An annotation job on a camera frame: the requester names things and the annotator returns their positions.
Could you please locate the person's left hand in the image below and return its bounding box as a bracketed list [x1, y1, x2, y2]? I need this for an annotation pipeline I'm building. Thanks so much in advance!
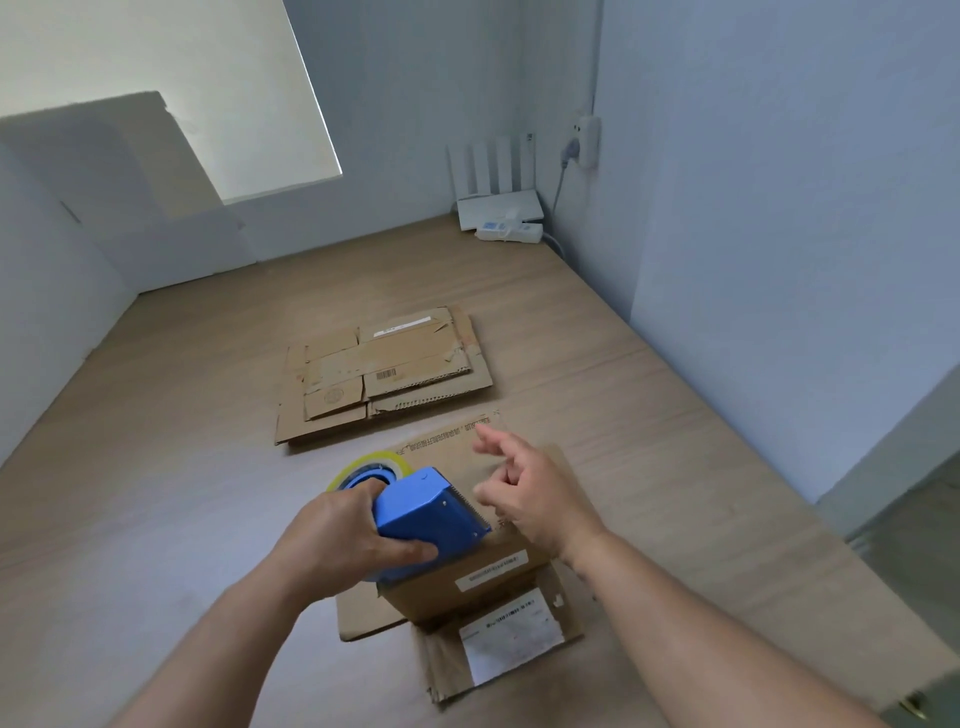
[273, 479, 440, 605]

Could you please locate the person's right hand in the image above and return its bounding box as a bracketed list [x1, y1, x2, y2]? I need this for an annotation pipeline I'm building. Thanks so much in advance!
[472, 423, 609, 568]

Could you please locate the blue tape dispenser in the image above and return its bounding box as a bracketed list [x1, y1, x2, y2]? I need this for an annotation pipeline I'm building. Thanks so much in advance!
[337, 466, 493, 586]

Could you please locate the clear yellowish tape roll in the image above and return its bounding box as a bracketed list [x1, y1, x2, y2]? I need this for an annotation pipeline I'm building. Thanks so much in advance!
[326, 451, 415, 493]

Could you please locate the plain cardboard box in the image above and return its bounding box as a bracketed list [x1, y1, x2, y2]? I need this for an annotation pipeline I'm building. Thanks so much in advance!
[335, 416, 585, 706]

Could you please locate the large torn cardboard box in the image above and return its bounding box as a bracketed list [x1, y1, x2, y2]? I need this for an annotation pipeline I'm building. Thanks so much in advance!
[273, 305, 495, 446]

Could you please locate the person's right forearm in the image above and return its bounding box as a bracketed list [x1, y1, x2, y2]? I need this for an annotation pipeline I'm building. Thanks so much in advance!
[566, 528, 890, 728]

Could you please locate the person's left forearm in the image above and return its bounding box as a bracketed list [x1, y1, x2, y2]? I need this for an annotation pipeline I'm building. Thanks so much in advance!
[108, 558, 305, 728]

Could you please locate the white power strip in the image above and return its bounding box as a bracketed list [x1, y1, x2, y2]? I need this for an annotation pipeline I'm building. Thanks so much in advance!
[474, 217, 544, 244]

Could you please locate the white router with antennas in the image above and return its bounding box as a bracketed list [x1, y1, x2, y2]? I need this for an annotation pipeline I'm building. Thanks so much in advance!
[447, 133, 545, 232]

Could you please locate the white foam partition board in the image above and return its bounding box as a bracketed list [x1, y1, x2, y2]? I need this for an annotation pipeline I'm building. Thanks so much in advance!
[0, 142, 140, 466]

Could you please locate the bright window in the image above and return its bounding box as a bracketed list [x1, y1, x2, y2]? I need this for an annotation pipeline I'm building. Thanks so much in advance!
[0, 0, 344, 205]

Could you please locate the grey power cable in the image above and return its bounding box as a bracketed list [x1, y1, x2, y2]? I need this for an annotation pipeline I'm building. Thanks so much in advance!
[541, 138, 583, 260]

